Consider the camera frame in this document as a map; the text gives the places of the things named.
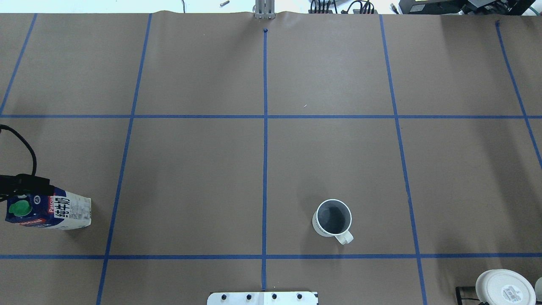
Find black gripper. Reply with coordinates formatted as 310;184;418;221
0;174;55;201

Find blue white milk carton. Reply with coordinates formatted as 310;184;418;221
5;188;91;230

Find white ribbed mug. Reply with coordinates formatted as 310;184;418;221
312;199;354;245

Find white upside-down cup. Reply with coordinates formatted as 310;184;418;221
475;269;537;305

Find black equipment on far bench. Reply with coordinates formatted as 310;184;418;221
398;0;535;16

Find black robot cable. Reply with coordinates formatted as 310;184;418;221
0;124;38;176

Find grey metal camera post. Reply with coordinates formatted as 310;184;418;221
253;0;276;19

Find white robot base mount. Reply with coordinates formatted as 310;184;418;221
207;291;319;305

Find black cables at table edge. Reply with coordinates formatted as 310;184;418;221
309;0;379;15

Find black wire cup rack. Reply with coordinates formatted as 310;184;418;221
455;286;486;305

